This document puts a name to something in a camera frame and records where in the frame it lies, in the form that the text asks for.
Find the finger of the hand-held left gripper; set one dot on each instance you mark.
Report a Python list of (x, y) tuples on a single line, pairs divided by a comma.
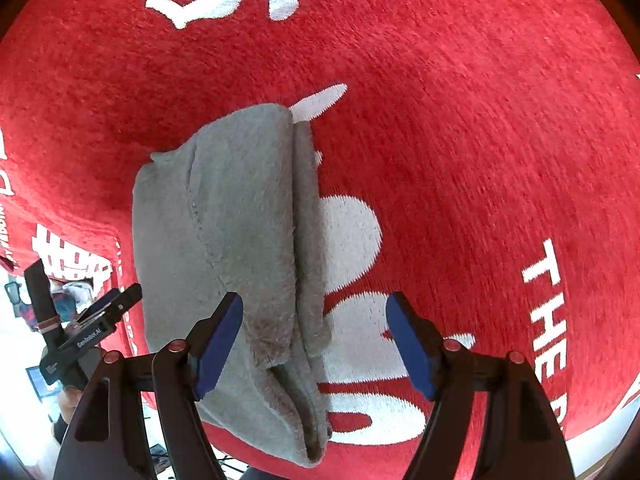
[(112, 302), (40, 295)]

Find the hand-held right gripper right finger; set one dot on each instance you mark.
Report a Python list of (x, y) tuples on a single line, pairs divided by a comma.
[(412, 350)]

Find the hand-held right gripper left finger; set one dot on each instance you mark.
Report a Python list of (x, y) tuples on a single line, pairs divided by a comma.
[(217, 350)]

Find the grey fleece garment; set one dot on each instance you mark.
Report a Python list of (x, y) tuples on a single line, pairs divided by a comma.
[(225, 235)]

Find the person's left hand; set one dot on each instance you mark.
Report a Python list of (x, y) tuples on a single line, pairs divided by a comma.
[(69, 405)]

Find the dark patterned cloth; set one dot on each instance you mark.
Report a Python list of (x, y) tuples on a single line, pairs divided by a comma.
[(67, 305)]

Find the red printed blanket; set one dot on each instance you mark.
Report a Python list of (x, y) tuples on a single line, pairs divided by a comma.
[(475, 135)]

